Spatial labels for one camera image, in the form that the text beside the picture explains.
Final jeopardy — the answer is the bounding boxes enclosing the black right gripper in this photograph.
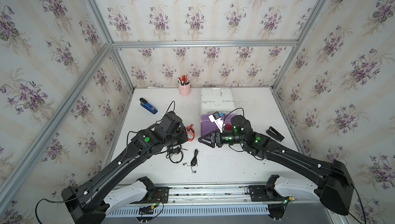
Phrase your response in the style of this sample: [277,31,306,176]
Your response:
[198,128,246,150]

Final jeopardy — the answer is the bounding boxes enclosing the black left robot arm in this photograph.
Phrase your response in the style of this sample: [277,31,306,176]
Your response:
[60,101,188,224]

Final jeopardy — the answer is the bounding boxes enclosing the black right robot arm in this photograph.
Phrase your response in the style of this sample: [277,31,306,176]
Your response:
[198,115,358,216]

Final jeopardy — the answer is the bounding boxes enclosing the white drawer cabinet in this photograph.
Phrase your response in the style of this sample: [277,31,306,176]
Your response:
[200,88,236,115]

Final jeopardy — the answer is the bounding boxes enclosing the blue stapler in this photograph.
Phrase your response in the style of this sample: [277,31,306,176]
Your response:
[139,98,157,114]

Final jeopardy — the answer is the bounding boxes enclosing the pink pen cup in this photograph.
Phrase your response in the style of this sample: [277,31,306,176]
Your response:
[178,84,191,96]

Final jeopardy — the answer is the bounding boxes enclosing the red pens in cup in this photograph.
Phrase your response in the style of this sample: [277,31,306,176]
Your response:
[178,75,190,86]

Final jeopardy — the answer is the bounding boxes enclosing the black stapler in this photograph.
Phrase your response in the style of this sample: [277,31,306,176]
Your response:
[266,126,285,142]

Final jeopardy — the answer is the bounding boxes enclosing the black wired earphones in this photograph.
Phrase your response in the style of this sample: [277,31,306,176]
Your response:
[183,149,199,174]
[166,145,187,164]

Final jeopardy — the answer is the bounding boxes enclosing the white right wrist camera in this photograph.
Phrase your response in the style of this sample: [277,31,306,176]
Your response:
[208,112,225,133]

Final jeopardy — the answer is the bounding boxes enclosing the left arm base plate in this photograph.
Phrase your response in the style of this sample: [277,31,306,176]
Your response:
[134,187,170,204]

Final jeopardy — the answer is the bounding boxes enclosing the aluminium frame rail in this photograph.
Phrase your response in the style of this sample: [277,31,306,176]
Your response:
[112,39,298,49]

